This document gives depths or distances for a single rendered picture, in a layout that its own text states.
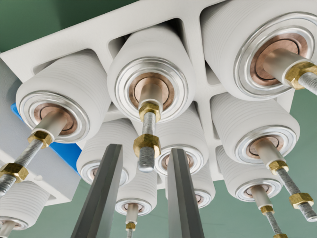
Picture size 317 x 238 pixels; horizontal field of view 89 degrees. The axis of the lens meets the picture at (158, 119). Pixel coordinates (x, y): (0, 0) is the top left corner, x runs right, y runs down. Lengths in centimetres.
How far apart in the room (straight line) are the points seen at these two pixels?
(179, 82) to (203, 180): 21
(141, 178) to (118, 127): 12
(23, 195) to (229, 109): 50
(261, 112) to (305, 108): 42
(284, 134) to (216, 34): 15
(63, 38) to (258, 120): 26
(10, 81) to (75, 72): 32
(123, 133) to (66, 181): 32
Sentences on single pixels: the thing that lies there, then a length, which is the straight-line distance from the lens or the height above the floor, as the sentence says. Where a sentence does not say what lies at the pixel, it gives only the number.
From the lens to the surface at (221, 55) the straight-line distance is 17.
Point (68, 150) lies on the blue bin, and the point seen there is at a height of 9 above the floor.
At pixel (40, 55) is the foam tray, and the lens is 28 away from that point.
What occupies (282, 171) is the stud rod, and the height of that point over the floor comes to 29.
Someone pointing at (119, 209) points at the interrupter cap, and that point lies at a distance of 39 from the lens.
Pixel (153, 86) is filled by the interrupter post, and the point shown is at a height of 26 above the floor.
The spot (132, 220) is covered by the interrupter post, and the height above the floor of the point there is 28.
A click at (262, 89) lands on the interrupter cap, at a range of 19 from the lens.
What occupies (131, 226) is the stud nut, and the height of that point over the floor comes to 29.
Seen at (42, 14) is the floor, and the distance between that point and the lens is 47.
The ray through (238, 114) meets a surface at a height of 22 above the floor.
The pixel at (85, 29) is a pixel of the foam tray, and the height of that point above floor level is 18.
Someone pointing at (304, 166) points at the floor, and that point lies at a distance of 90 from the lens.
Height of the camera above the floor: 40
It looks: 52 degrees down
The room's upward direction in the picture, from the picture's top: 180 degrees counter-clockwise
